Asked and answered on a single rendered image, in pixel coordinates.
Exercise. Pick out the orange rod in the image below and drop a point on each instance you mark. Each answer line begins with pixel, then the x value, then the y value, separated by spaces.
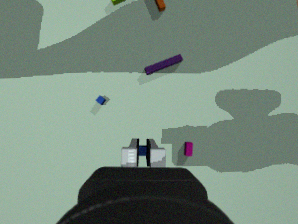
pixel 160 5

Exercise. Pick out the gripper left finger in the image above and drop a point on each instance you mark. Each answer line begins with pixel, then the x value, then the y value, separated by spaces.
pixel 130 155

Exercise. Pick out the purple rod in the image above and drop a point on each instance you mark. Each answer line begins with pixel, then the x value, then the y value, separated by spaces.
pixel 163 64

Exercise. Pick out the lime green rod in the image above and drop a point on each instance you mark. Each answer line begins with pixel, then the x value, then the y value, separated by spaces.
pixel 116 1

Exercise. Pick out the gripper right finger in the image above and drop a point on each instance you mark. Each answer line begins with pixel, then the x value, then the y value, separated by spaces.
pixel 156 155

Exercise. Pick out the small magenta block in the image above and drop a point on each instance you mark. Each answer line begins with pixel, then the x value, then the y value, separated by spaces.
pixel 188 148

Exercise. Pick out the small blue block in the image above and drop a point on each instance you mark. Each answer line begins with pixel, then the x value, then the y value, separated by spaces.
pixel 100 100
pixel 142 150

